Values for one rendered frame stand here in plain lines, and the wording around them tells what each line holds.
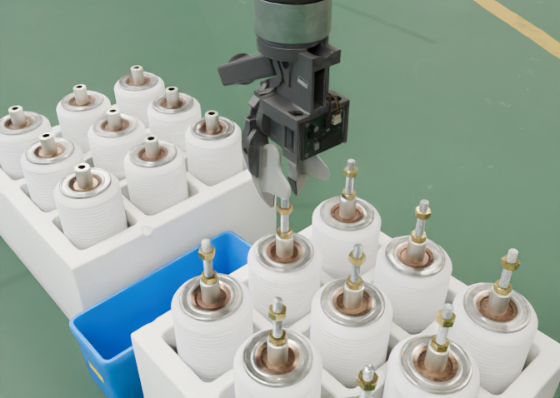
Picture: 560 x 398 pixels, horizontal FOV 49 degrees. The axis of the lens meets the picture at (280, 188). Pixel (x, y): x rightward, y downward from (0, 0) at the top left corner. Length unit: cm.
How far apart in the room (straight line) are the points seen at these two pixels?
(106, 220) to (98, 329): 16
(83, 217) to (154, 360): 26
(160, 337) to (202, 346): 9
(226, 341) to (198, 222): 33
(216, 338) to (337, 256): 22
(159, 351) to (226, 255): 31
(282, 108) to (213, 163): 43
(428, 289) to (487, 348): 10
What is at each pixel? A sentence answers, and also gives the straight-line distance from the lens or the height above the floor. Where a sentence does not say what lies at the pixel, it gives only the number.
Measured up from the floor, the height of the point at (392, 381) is 24.
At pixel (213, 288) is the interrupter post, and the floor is 28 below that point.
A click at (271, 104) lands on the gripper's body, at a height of 49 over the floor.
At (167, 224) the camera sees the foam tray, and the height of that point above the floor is 17.
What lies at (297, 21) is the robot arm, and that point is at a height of 58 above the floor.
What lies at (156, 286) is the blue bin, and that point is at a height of 9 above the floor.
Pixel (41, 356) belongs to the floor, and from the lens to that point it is 107.
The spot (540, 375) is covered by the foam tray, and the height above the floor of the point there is 18.
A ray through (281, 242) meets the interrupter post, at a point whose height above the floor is 28.
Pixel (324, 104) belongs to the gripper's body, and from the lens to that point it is 61.
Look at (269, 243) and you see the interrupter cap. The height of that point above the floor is 25.
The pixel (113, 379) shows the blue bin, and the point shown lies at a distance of 90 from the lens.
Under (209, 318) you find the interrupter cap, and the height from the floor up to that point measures 25.
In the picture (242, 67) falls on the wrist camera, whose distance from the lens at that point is 67.
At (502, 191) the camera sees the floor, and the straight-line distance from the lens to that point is 140.
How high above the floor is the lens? 79
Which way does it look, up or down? 36 degrees down
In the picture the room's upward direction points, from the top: straight up
